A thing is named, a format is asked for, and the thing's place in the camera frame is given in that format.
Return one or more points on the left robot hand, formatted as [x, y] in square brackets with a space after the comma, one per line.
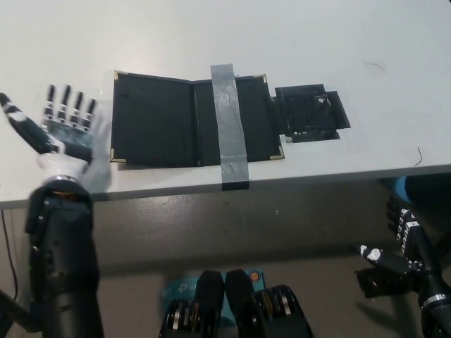
[67, 141]

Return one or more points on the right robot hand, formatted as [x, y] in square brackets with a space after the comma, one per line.
[414, 257]

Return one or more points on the black diary with gold corners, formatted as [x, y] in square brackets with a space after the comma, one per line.
[155, 119]

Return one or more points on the black tape patch on desk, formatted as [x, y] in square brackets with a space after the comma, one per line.
[306, 114]

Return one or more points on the blue round object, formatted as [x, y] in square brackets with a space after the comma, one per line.
[402, 190]

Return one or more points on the black stand leg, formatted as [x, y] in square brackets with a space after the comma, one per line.
[15, 311]

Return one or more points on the teal router box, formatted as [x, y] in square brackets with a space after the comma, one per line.
[181, 288]

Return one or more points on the grey duct tape strip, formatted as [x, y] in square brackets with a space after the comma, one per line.
[230, 123]

